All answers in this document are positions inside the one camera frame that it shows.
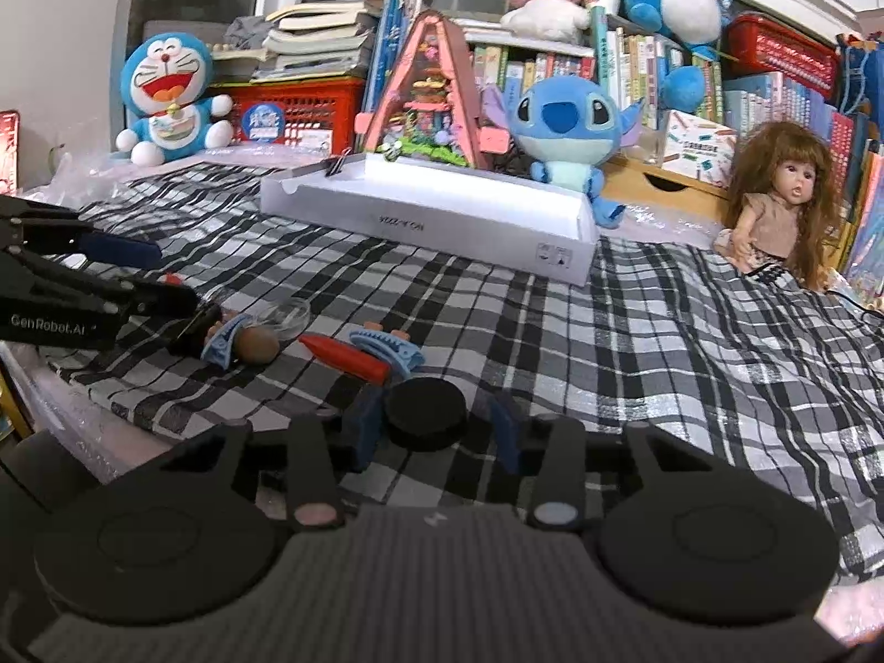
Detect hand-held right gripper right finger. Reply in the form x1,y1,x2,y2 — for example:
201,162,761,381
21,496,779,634
487,392,715,532

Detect white cardboard box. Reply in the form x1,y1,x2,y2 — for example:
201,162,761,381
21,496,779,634
259,150,601,287

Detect leaning thin picture books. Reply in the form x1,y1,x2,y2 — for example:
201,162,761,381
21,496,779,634
843,141,884,296

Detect clear glass dish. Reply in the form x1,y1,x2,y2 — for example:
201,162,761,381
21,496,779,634
250,297,313,334

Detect row of colourful shelf books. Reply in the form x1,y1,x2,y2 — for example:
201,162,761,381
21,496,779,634
470,10,878,175

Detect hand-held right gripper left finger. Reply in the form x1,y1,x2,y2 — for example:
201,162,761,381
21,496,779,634
159,387,388,532

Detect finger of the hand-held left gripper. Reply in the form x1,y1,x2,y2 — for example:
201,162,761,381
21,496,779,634
0,250,203,334
0,194,165,270

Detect red plastic basket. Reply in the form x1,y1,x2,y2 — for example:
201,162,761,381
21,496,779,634
724,12,841,88

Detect wooden drawer box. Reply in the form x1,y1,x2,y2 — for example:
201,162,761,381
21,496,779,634
606,150,734,223

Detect black cable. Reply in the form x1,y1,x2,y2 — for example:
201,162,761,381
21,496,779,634
824,285,884,320

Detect row of tall blue books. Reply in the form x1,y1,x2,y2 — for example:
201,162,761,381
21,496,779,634
361,0,424,120

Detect blue white cat plush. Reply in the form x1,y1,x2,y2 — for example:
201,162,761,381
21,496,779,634
114,32,236,167

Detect grey cloth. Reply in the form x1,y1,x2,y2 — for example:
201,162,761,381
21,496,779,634
223,14,278,51

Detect blue white round plush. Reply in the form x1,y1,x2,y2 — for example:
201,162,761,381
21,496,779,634
623,0,734,116

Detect long-haired baby doll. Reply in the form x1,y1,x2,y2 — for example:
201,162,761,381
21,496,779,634
713,119,855,292

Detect blue big-eared alien plush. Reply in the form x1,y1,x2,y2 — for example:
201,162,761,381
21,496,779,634
482,75,648,230

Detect red printed box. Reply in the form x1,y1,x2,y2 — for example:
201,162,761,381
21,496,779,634
0,108,22,197

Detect label printer box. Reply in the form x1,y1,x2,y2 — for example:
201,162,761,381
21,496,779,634
658,109,738,185

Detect blue gift bag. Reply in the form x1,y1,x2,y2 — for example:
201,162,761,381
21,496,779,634
834,33,884,127

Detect stack of lying books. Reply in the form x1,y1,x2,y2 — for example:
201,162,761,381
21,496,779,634
261,0,386,82

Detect pink triangular miniature house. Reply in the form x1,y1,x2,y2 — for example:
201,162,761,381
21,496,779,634
354,9,513,171

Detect red plastic crate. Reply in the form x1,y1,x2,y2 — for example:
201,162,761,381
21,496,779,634
206,78,369,151

